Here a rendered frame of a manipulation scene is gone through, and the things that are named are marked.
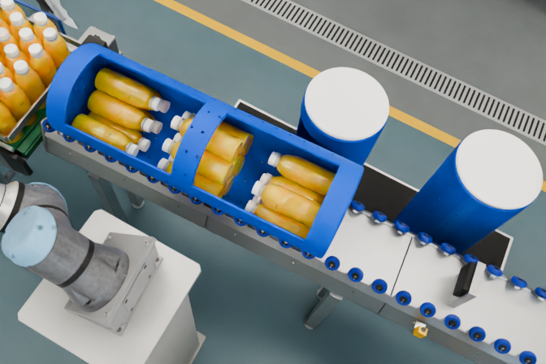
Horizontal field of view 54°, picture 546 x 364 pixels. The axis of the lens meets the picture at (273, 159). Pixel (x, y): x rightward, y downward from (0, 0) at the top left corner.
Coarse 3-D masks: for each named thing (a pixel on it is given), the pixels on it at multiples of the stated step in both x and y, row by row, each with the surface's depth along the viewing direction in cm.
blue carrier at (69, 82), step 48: (96, 48) 155; (48, 96) 149; (192, 96) 149; (96, 144) 152; (192, 144) 142; (288, 144) 161; (192, 192) 149; (240, 192) 166; (336, 192) 138; (288, 240) 147
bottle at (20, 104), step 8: (16, 88) 162; (0, 96) 162; (8, 96) 161; (16, 96) 162; (24, 96) 166; (8, 104) 163; (16, 104) 164; (24, 104) 167; (16, 112) 167; (24, 112) 169; (32, 120) 175
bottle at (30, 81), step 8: (16, 72) 163; (32, 72) 166; (16, 80) 165; (24, 80) 165; (32, 80) 166; (40, 80) 170; (24, 88) 167; (32, 88) 168; (40, 88) 171; (32, 96) 171; (32, 104) 175
